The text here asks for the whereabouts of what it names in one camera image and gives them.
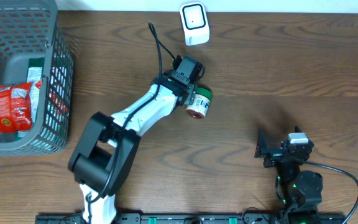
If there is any green lid white jar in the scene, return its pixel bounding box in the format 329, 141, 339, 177
186, 88, 213, 119

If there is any green 3M wipes pack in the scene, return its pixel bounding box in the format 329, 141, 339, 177
27, 57, 45, 124

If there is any red snack bag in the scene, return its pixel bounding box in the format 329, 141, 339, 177
0, 83, 32, 134

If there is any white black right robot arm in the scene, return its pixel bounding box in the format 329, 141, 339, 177
255, 126, 323, 212

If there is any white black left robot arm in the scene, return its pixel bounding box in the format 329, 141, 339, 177
68, 56, 205, 223

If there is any white barcode scanner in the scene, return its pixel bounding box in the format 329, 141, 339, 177
180, 2, 210, 46

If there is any grey plastic shopping basket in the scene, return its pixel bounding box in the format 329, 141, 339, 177
0, 0, 74, 156

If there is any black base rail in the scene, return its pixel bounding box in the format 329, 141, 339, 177
35, 213, 345, 224

